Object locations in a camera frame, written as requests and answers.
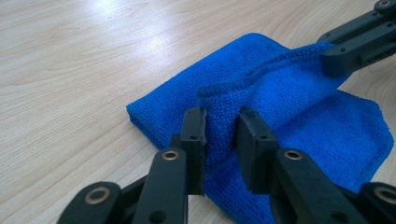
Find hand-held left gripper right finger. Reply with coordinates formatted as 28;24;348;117
233;106;370;224

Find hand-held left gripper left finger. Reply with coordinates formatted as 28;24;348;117
131;105;208;224

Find blue microfibre cloth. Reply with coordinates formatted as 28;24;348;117
125;32;395;224

